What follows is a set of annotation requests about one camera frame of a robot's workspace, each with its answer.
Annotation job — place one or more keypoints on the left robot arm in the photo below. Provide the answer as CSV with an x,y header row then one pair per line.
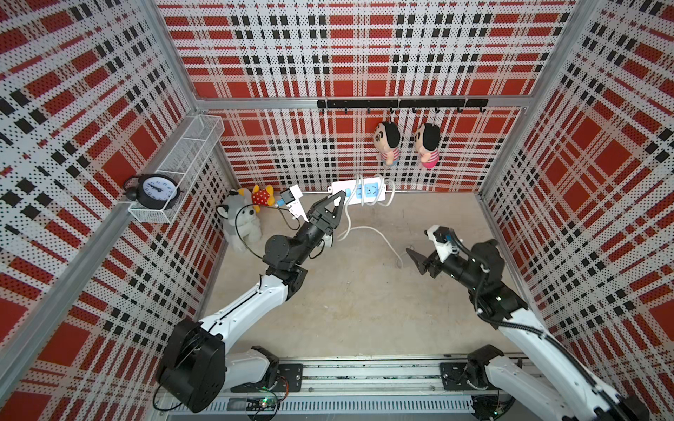
x,y
198,363

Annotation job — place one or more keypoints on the grey husky plush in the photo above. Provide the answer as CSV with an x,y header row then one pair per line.
x,y
241,224

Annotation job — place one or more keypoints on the white power strip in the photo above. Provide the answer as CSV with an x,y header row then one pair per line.
x,y
362,191

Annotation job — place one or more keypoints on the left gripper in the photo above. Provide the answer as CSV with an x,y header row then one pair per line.
x,y
319,206

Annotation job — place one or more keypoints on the plush doll pink shorts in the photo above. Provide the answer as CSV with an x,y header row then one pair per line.
x,y
427,140

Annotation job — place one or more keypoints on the black round clock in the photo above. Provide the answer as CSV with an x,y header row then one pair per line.
x,y
154,192

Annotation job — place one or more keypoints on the red yellow plush toy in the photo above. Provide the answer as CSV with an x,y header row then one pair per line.
x,y
259,197

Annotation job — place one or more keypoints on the white wire basket shelf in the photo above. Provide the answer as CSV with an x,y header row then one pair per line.
x,y
190,158

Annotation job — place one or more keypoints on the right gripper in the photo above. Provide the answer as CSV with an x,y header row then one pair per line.
x,y
422,262

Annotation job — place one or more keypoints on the plush doll blue shorts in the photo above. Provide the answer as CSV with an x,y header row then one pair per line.
x,y
386,139

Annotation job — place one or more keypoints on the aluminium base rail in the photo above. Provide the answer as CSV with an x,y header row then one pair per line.
x,y
358,386

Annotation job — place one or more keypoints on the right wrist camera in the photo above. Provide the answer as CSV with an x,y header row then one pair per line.
x,y
439,239

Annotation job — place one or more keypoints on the black hook rail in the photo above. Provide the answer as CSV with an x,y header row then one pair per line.
x,y
394,104

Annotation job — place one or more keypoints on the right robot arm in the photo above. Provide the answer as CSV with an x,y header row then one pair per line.
x,y
572,391

